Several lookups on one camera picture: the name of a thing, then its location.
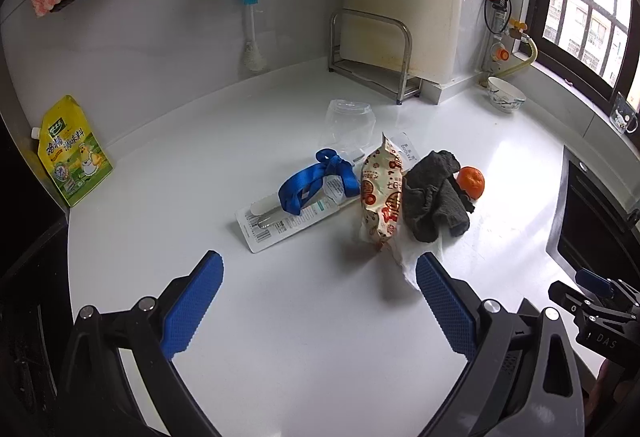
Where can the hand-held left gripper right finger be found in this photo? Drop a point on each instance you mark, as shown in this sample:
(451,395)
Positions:
(445,312)

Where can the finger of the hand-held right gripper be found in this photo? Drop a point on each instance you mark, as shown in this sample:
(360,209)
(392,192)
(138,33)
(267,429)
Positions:
(595,281)
(567,297)

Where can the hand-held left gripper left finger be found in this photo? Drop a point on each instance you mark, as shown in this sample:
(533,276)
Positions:
(195,302)

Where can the white paper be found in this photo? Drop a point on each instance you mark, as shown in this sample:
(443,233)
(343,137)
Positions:
(411,258)

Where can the clear blister package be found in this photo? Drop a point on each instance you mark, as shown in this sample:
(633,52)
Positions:
(280,223)

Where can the black kitchen sink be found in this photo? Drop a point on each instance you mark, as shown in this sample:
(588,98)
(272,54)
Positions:
(590,227)

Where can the dark grey cloth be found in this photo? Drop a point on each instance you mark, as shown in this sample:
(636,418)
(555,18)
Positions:
(430,199)

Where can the red patterned snack wrapper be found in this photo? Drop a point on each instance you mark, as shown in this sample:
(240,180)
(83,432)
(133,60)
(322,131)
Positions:
(380,197)

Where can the orange tangerine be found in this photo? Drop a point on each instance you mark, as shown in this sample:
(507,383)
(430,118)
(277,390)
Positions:
(472,182)

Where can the glass mug with print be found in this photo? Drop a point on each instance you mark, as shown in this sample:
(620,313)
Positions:
(622,114)

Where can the yellow green seasoning pouch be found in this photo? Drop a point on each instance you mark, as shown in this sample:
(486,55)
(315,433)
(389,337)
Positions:
(75,157)

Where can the white patterned bowl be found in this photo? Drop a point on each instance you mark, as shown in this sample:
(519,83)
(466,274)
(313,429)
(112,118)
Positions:
(505,99)

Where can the clear plastic cup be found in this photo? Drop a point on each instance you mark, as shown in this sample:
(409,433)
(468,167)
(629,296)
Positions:
(350,124)

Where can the orange gas valve knob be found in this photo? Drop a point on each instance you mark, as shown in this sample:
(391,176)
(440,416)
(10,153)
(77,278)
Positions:
(501,53)

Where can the metal cutting board rack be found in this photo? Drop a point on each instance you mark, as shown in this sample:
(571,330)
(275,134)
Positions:
(370,67)

